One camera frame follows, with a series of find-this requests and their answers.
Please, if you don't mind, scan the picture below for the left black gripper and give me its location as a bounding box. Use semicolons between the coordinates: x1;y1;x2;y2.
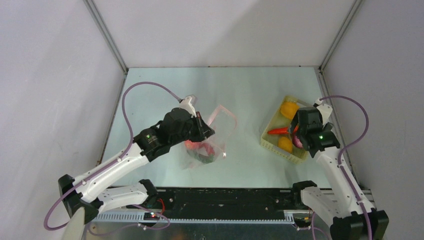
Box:
170;111;215;146

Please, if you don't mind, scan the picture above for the orange carrot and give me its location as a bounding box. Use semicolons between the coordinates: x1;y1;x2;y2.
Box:
267;126;299;135

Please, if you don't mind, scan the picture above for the yellow bell pepper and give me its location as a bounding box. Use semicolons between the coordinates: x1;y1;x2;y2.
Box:
279;101;300;120

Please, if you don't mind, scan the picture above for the orange mango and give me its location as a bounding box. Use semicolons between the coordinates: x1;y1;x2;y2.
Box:
277;136;293;154

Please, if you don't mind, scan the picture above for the clear zip top bag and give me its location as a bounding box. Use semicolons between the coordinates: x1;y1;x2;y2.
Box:
183;105;238;169

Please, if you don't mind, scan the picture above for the red chili pepper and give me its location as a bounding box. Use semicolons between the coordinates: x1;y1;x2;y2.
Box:
200;142;215;157

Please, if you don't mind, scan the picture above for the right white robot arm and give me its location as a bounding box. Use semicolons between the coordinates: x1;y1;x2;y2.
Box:
289;104;389;240

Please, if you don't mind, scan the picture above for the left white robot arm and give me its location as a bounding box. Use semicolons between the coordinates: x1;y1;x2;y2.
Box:
58;107;215;224

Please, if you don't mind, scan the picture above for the cream perforated plastic basket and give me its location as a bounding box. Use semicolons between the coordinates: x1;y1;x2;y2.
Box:
260;95;313;164

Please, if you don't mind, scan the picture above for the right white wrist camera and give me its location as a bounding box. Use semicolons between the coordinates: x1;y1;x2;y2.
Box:
314;99;333;125

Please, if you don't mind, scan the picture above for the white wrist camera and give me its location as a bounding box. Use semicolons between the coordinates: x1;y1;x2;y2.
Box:
314;99;333;125
178;94;197;116

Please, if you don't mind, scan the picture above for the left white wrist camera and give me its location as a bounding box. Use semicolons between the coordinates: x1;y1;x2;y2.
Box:
178;94;197;116

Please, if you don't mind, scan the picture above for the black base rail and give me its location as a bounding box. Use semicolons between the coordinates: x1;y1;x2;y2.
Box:
125;178;319;221

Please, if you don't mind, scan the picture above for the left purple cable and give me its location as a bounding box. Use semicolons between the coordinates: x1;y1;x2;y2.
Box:
43;81;183;232

